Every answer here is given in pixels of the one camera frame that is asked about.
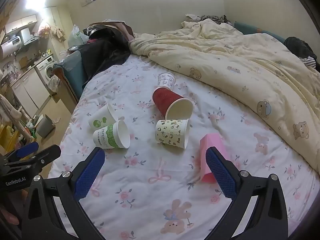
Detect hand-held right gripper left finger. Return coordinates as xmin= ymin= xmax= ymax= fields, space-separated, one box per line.
xmin=21 ymin=146 xmax=107 ymax=240

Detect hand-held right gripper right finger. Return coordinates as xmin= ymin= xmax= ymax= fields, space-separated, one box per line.
xmin=205 ymin=147 xmax=288 ymax=240

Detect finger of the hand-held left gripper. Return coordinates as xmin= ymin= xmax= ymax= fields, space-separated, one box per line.
xmin=4 ymin=144 xmax=62 ymax=174
xmin=0 ymin=142 xmax=39 ymax=166

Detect pink paper cup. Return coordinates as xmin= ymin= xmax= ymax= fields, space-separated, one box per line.
xmin=199 ymin=134 xmax=229 ymax=183

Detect white cup green band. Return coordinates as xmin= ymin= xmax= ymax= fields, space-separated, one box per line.
xmin=92 ymin=119 xmax=131 ymax=150

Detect white cup green tree print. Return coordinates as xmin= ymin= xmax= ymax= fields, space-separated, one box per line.
xmin=88 ymin=102 xmax=119 ymax=131

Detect white cup panda print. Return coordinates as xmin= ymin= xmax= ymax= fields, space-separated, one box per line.
xmin=155 ymin=118 xmax=190 ymax=151

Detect red paper cup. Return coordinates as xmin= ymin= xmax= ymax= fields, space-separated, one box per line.
xmin=152 ymin=86 xmax=194 ymax=121

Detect small white patterned cup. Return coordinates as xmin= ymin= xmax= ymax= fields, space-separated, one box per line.
xmin=157 ymin=72 xmax=177 ymax=90

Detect person's left hand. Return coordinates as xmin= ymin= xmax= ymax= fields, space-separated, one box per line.
xmin=0 ymin=205 xmax=20 ymax=227

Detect yellow object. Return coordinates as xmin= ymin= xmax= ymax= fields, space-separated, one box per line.
xmin=0 ymin=124 xmax=19 ymax=153

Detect grey trash bin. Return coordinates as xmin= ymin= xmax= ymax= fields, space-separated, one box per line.
xmin=36 ymin=114 xmax=55 ymax=138

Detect white kitchen base cabinet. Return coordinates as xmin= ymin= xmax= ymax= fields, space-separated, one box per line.
xmin=11 ymin=69 xmax=50 ymax=115

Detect white washing machine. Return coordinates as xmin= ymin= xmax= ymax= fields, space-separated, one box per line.
xmin=36 ymin=55 xmax=57 ymax=85

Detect white water heater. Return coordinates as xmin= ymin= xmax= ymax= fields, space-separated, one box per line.
xmin=0 ymin=36 xmax=23 ymax=58

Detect silver range hood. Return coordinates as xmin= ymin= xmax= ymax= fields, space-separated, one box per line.
xmin=20 ymin=27 xmax=42 ymax=45

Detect cream bear print duvet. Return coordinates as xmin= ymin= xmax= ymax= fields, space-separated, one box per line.
xmin=129 ymin=20 xmax=320 ymax=160

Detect beige hanging cloth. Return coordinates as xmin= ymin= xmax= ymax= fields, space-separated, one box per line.
xmin=51 ymin=26 xmax=65 ymax=42

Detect black garment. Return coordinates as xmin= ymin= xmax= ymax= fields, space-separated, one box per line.
xmin=81 ymin=21 xmax=135 ymax=80

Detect pink hanging bag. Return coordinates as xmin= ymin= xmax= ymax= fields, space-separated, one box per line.
xmin=37 ymin=21 xmax=52 ymax=38

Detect white plastic bag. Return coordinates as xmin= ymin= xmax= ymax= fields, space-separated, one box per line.
xmin=68 ymin=24 xmax=89 ymax=47

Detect striped cloth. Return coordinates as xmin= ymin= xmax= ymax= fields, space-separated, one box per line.
xmin=301 ymin=56 xmax=317 ymax=69

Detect dark clothing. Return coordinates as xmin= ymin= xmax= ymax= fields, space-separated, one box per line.
xmin=284 ymin=37 xmax=318 ymax=65

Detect pile of clothes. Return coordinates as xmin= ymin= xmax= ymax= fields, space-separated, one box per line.
xmin=185 ymin=14 xmax=234 ymax=25

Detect white wall cabinets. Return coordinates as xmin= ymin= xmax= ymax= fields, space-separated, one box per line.
xmin=5 ymin=14 xmax=38 ymax=33

